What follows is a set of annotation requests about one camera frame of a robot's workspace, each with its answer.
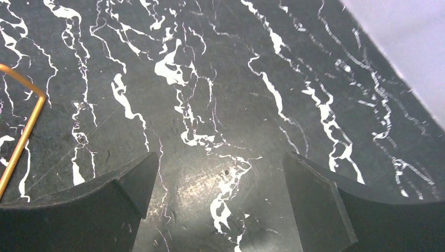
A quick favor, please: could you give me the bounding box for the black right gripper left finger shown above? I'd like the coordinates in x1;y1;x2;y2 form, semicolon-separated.
1;152;158;251

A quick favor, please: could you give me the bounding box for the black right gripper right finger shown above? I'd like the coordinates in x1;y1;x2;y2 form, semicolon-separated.
283;152;444;251

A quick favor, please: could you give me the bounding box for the gold wire glass rack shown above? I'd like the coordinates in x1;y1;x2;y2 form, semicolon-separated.
1;64;46;198

